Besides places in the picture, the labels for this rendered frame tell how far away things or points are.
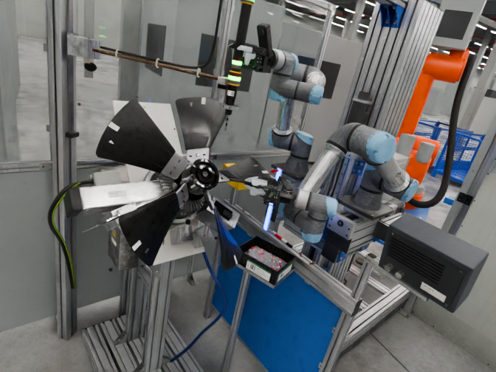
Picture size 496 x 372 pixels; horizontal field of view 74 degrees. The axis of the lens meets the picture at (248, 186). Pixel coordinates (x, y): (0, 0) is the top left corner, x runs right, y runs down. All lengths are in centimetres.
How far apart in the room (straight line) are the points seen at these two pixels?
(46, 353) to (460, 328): 263
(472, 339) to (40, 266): 277
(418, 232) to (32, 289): 188
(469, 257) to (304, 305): 75
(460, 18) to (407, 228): 407
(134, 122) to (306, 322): 113
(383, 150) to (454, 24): 381
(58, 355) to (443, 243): 190
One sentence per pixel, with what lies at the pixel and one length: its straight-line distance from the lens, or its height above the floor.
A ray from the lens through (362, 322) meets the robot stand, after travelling 238.
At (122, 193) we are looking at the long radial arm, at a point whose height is 112.
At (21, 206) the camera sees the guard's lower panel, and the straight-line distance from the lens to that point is 189.
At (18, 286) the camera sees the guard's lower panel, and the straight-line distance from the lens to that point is 214.
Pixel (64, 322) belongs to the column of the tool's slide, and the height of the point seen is 13.
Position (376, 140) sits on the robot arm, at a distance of 131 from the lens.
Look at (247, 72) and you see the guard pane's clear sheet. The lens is 218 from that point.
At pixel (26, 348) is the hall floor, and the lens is 228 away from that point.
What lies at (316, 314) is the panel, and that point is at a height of 66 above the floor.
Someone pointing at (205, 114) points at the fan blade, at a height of 139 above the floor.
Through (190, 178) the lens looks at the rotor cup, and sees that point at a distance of 117.
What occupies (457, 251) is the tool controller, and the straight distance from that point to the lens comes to 116.
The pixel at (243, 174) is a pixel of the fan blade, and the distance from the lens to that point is 135.
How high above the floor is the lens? 166
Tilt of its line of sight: 22 degrees down
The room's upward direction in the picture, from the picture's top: 12 degrees clockwise
